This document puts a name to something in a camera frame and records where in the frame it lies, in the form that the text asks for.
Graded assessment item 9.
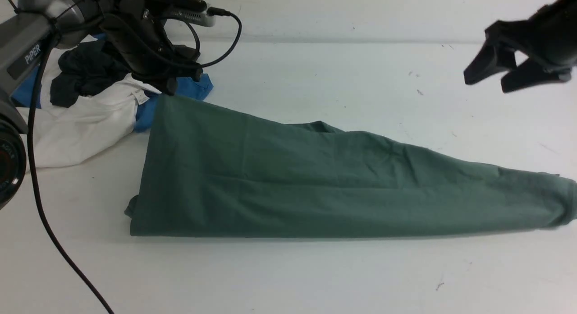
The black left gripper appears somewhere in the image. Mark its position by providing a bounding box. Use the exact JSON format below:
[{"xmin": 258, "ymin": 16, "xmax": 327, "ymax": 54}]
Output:
[{"xmin": 85, "ymin": 0, "xmax": 203, "ymax": 96}]

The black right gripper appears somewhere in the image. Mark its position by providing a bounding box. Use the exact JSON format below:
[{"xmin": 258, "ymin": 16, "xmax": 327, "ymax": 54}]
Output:
[{"xmin": 463, "ymin": 0, "xmax": 577, "ymax": 93}]

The white shirt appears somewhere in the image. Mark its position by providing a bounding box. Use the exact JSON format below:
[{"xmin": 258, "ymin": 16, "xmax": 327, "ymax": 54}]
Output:
[{"xmin": 33, "ymin": 50, "xmax": 157, "ymax": 168}]

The dark grey shirt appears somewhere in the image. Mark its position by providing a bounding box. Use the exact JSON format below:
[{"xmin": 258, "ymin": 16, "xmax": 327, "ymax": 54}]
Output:
[{"xmin": 50, "ymin": 39, "xmax": 130, "ymax": 108}]

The blue shirt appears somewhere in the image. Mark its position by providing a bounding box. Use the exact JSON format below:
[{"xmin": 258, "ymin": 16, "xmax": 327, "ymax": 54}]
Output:
[{"xmin": 11, "ymin": 32, "xmax": 214, "ymax": 133}]

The black camera cable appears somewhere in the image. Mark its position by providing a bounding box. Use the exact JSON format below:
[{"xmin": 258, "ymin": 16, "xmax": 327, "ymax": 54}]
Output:
[{"xmin": 25, "ymin": 7, "xmax": 243, "ymax": 314}]

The green long sleeve shirt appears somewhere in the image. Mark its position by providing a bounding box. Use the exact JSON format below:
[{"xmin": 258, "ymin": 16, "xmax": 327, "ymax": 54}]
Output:
[{"xmin": 124, "ymin": 96, "xmax": 576, "ymax": 239}]

